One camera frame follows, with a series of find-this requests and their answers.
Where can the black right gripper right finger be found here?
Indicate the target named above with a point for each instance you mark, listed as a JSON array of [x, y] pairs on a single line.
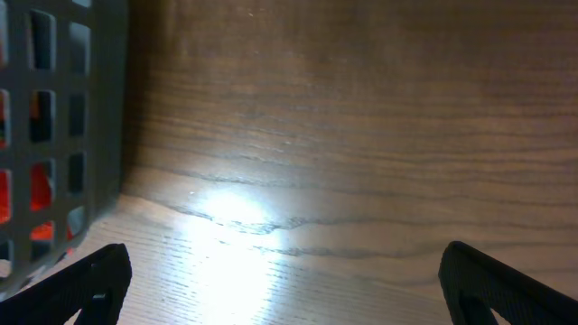
[[477, 287]]

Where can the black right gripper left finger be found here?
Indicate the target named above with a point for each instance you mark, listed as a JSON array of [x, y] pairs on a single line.
[[93, 290]]

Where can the San Remo spaghetti packet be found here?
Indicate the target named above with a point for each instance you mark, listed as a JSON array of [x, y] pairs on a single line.
[[41, 184]]

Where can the grey plastic basket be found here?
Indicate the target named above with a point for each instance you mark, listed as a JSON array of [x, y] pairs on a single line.
[[77, 51]]

